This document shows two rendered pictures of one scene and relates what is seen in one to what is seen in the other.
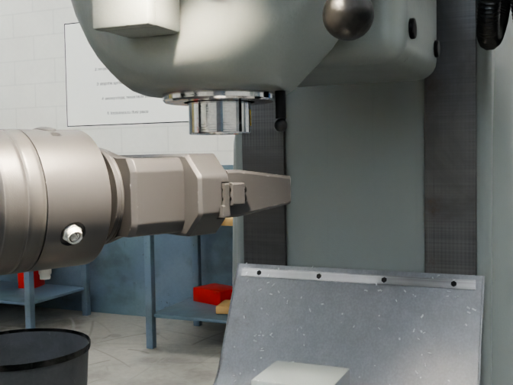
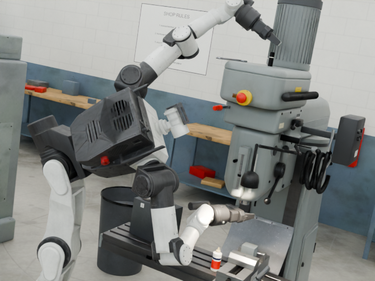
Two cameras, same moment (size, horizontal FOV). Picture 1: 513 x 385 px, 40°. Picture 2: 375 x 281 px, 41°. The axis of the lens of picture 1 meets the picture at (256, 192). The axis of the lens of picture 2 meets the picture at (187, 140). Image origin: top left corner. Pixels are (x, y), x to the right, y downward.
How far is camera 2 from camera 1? 179 cm
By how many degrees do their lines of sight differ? 8
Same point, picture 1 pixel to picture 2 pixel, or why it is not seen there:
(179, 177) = (238, 214)
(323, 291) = (256, 222)
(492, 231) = (299, 217)
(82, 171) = (226, 214)
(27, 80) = (114, 30)
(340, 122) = not seen: hidden behind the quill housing
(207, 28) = (246, 195)
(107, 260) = not seen: hidden behind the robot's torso
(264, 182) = (250, 215)
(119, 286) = not seen: hidden behind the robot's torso
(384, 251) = (273, 216)
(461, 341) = (285, 241)
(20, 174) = (219, 214)
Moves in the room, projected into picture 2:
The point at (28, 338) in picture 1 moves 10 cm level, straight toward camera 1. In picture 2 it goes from (129, 190) to (130, 194)
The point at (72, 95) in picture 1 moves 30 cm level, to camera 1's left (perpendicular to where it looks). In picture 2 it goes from (139, 45) to (119, 42)
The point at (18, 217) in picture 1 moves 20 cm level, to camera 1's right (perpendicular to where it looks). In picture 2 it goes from (218, 220) to (265, 229)
